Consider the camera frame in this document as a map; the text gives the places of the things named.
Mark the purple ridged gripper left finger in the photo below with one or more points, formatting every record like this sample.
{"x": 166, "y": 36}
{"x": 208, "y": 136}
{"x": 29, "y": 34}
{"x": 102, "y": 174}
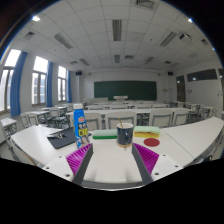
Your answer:
{"x": 78, "y": 162}

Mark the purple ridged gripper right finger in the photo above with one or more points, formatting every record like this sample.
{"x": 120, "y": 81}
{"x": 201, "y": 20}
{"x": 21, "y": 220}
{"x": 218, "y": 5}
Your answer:
{"x": 145, "y": 160}

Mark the red round coaster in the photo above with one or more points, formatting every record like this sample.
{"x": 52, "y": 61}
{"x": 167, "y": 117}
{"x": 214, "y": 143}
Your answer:
{"x": 151, "y": 142}

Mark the blue labelled plastic bottle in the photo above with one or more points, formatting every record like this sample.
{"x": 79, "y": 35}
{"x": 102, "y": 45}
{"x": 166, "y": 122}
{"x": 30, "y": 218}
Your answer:
{"x": 81, "y": 135}

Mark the black notebook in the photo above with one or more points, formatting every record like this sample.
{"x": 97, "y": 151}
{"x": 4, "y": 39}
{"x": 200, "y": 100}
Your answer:
{"x": 69, "y": 139}

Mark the metal binder clip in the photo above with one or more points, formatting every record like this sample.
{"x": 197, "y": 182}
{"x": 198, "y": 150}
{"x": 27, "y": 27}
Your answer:
{"x": 57, "y": 135}

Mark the green sponge left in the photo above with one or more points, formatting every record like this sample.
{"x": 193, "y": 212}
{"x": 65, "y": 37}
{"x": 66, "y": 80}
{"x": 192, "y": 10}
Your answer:
{"x": 105, "y": 134}

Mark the dark blue mug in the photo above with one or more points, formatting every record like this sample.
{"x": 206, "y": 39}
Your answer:
{"x": 124, "y": 134}

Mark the white chair right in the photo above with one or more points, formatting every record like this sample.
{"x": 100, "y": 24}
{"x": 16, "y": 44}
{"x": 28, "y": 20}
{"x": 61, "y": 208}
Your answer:
{"x": 160, "y": 117}

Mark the white chair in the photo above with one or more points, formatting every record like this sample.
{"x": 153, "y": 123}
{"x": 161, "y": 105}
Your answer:
{"x": 92, "y": 121}
{"x": 112, "y": 119}
{"x": 160, "y": 117}

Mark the white chair left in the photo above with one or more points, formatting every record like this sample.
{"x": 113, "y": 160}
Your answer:
{"x": 92, "y": 121}

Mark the white chair centre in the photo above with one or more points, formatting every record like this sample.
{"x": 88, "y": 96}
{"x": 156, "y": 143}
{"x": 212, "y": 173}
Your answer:
{"x": 112, "y": 119}

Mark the white desk right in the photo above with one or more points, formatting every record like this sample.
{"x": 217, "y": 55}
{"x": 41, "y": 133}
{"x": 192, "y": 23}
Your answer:
{"x": 199, "y": 140}

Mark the white lectern desk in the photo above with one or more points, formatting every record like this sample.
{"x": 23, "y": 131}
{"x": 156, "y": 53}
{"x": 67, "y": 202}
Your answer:
{"x": 120, "y": 98}

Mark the green chalkboard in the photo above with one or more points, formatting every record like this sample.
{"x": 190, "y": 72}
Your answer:
{"x": 134, "y": 90}

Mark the blue curtain middle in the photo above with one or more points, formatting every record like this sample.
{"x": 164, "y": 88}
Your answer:
{"x": 49, "y": 85}

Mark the blue curtain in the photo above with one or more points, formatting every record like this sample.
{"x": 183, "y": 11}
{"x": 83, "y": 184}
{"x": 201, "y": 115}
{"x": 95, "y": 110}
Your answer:
{"x": 15, "y": 109}
{"x": 49, "y": 85}

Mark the blue curtain left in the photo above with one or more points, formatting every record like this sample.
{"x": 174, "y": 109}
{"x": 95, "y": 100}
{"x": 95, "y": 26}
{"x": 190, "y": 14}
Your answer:
{"x": 15, "y": 109}

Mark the ceiling projector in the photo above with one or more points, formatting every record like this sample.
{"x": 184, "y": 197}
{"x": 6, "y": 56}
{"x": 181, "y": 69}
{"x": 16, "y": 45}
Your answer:
{"x": 185, "y": 37}

